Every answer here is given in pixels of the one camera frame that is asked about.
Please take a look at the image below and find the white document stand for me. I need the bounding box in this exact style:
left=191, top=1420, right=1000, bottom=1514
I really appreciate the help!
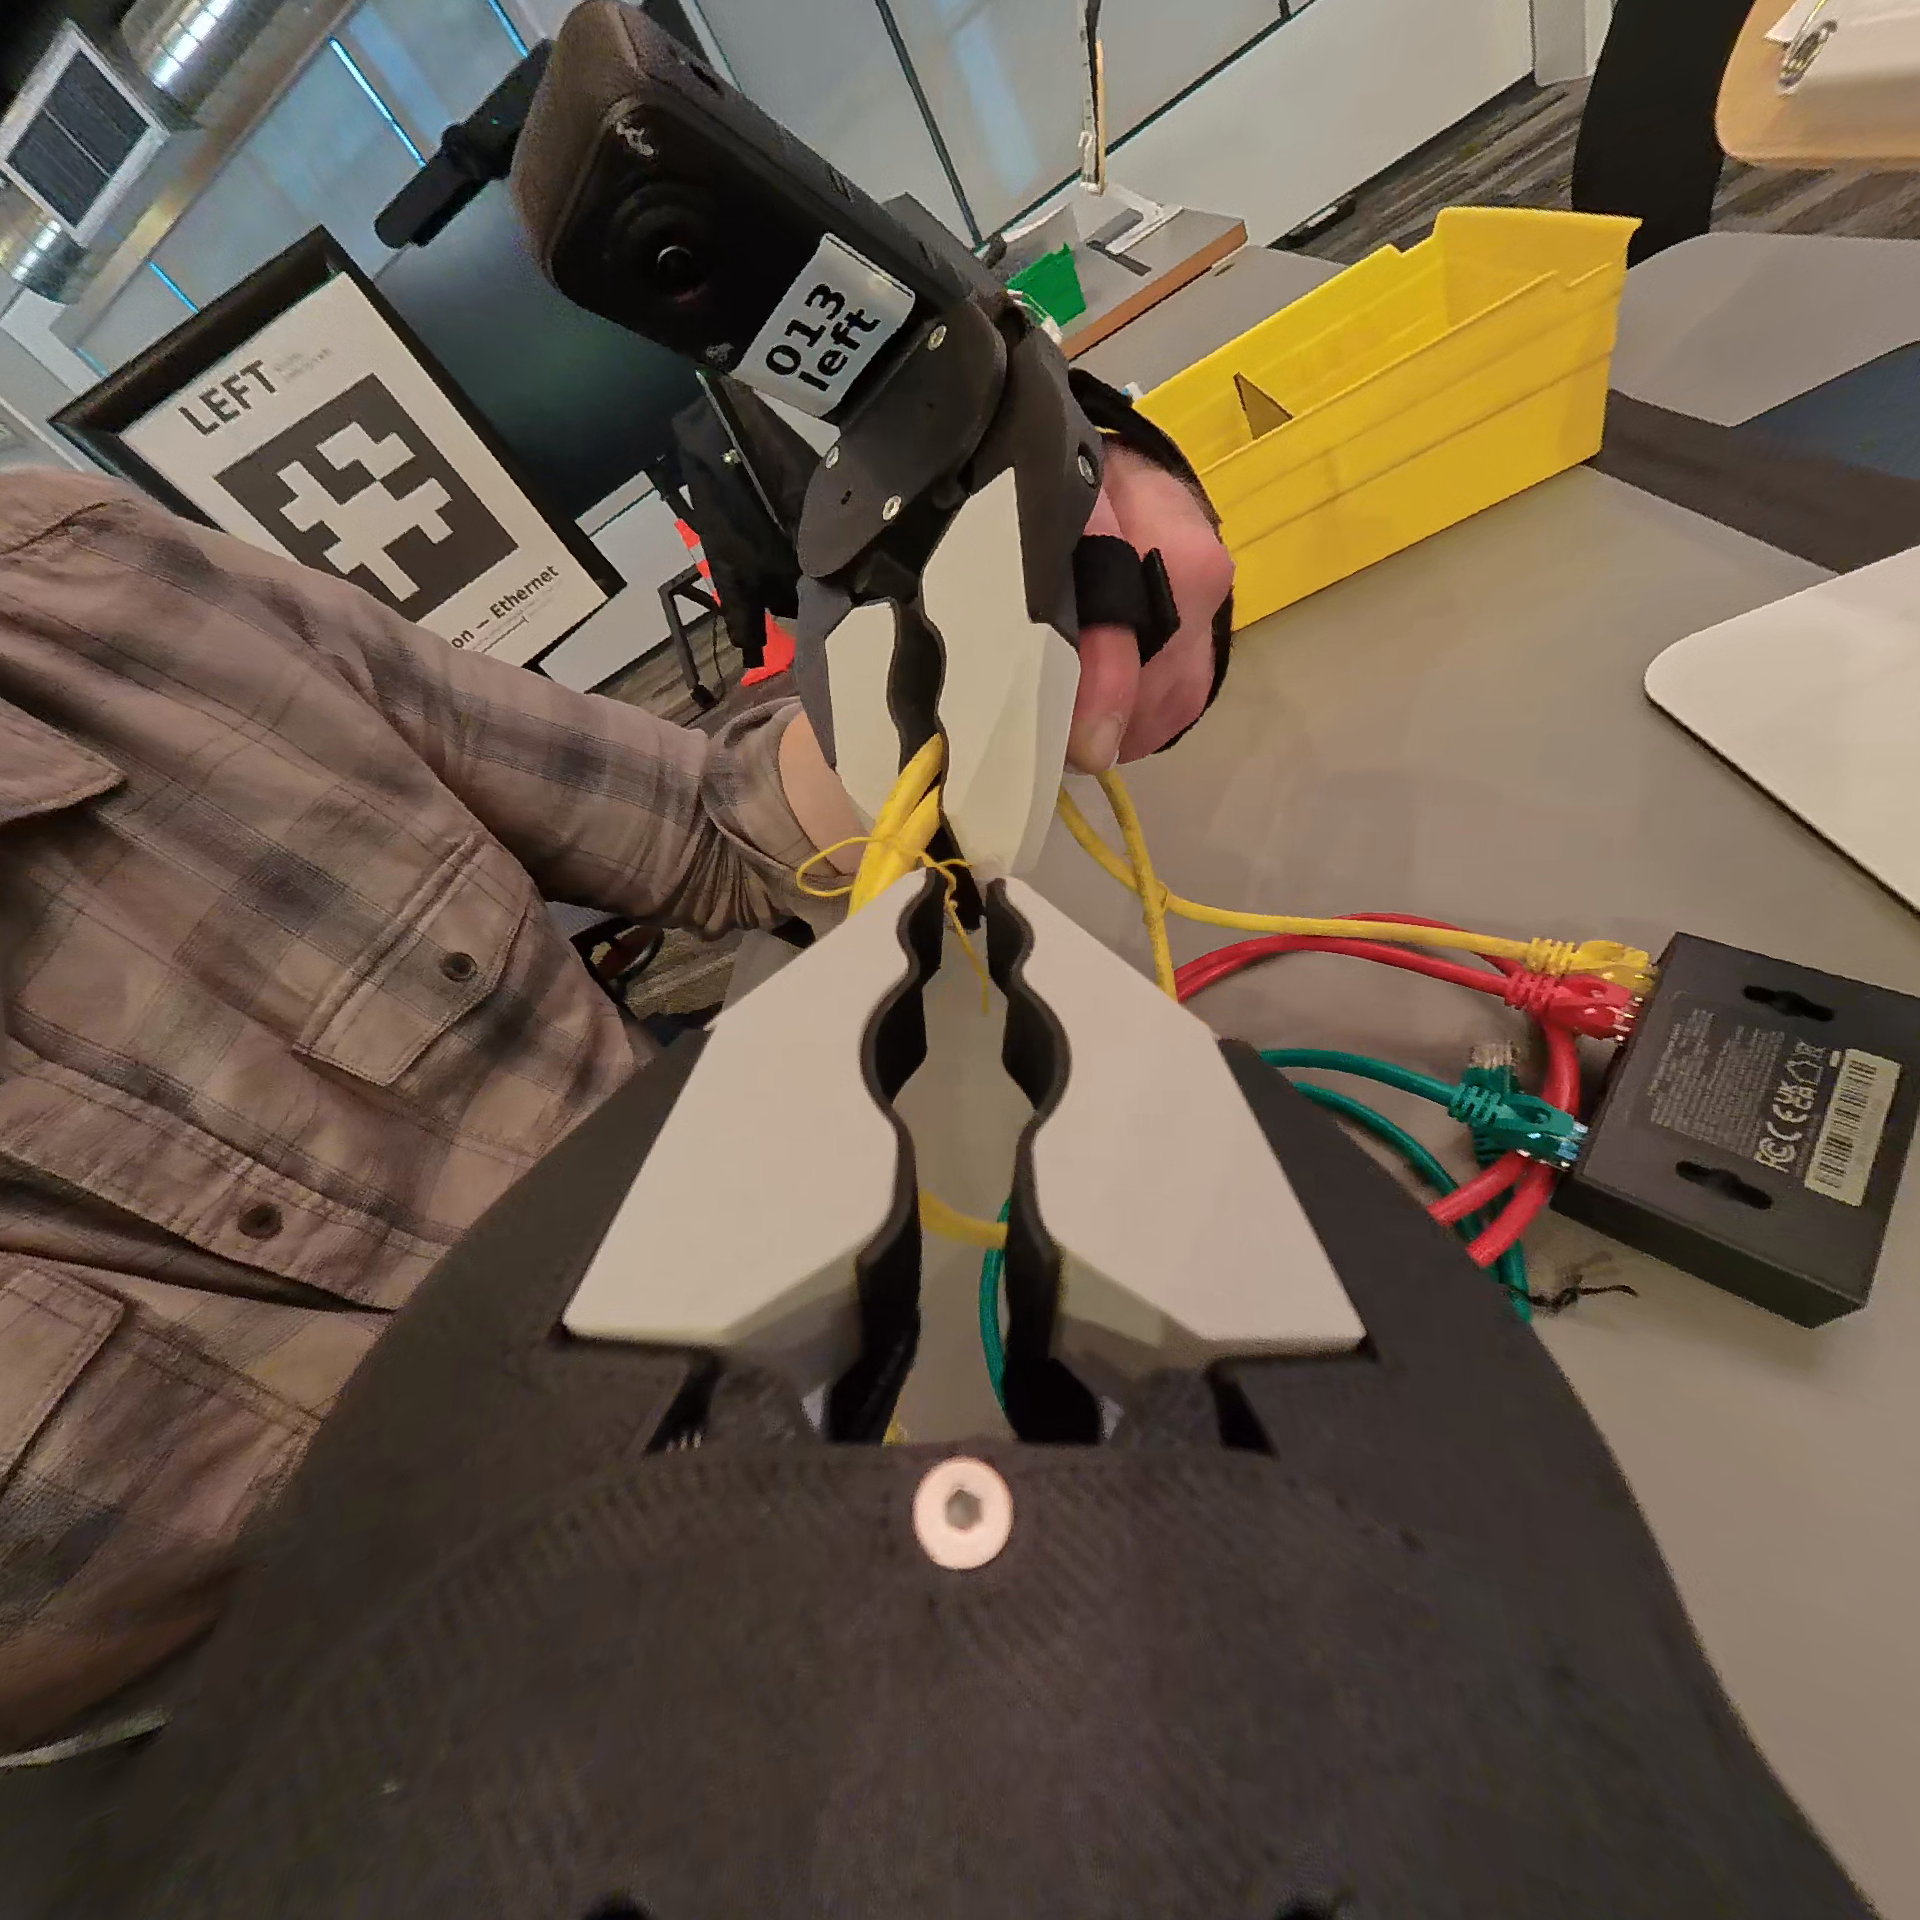
left=1640, top=546, right=1920, bottom=916

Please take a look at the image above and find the large silver ventilation duct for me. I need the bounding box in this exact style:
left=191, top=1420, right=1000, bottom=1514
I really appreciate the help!
left=118, top=0, right=355, bottom=115

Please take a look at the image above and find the black office chair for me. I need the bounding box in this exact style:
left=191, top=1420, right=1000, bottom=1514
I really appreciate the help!
left=1572, top=0, right=1759, bottom=269

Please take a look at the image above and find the black framed marker sign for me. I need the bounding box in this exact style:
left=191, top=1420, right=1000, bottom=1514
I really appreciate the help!
left=47, top=223, right=629, bottom=670

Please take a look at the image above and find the black network switch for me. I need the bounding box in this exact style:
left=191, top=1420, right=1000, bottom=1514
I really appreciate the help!
left=1551, top=931, right=1920, bottom=1327

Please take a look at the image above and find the black monitor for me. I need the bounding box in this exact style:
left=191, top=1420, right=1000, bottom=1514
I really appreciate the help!
left=375, top=118, right=723, bottom=505

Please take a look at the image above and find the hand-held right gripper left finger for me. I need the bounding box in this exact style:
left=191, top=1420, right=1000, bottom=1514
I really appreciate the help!
left=559, top=874, right=944, bottom=1444

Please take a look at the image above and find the red ethernet cable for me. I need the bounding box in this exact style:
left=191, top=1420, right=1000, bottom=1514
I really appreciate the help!
left=1175, top=932, right=1637, bottom=1269

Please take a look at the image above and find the instruction sheet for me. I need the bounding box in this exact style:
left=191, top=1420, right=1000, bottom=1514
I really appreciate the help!
left=1763, top=0, right=1920, bottom=99

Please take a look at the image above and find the yellow plastic bin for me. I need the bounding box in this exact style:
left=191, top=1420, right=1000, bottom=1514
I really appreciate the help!
left=1131, top=209, right=1643, bottom=633

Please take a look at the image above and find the green ethernet cable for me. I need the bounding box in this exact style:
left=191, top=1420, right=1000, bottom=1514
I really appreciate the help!
left=979, top=1042, right=1589, bottom=1413

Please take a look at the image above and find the person's left hand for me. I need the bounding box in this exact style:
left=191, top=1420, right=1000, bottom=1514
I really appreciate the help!
left=1066, top=431, right=1240, bottom=777

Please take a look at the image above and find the air vent grille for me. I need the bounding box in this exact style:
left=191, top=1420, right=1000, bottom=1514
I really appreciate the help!
left=0, top=28, right=170, bottom=226

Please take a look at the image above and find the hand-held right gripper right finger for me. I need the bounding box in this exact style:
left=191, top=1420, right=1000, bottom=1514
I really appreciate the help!
left=982, top=878, right=1368, bottom=1444

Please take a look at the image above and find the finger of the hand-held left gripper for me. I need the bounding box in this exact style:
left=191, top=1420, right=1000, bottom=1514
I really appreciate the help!
left=815, top=597, right=950, bottom=825
left=918, top=477, right=1085, bottom=879

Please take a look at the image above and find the grey desk with wooden edge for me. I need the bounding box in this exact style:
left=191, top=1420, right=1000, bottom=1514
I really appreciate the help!
left=1035, top=211, right=1251, bottom=365

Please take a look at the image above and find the person's left forearm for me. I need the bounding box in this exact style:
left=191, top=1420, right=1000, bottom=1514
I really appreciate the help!
left=299, top=598, right=864, bottom=940

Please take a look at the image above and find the yellow ethernet cable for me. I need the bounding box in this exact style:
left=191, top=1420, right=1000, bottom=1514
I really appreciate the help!
left=795, top=735, right=1659, bottom=1249

